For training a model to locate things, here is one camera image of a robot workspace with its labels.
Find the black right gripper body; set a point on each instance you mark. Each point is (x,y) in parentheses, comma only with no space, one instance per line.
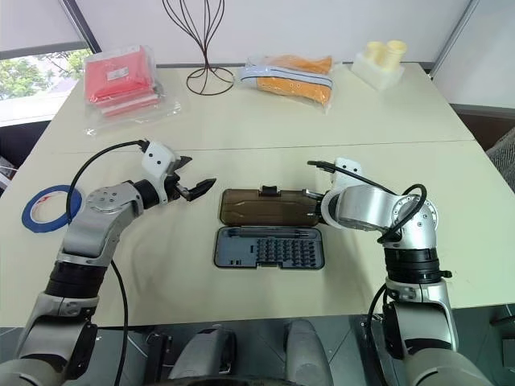
(314,194)

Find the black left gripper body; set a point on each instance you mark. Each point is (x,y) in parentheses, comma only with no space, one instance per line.
(177,188)

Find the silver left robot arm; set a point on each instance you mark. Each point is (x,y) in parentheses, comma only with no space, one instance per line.
(90,229)

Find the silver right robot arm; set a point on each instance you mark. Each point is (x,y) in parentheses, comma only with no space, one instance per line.
(406,257)

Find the dark screwdriver bit case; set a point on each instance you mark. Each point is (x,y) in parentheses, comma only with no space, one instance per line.
(269,231)

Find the red cloth in plastic bag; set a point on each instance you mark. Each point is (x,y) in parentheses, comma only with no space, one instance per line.
(120,82)

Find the orange cloth in plastic bag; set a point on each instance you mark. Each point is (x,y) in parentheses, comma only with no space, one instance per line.
(295,78)

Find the blue tape roll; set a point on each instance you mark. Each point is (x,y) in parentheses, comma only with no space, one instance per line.
(50,208)

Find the white block holder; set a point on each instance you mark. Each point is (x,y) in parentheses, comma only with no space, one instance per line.
(377,72)

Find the dark rounded grey shape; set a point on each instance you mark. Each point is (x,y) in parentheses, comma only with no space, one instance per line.
(205,354)
(306,350)

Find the cream plastic cup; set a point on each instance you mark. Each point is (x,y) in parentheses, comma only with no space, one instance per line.
(395,54)
(377,52)

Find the grey patterned cushion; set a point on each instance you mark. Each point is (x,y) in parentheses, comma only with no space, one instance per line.
(503,154)

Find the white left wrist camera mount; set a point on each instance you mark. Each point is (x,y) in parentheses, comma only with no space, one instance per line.
(157,160)

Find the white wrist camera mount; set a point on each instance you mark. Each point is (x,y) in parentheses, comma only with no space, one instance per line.
(157,160)
(347,168)

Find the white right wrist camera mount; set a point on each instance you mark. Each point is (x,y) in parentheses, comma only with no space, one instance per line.
(347,168)

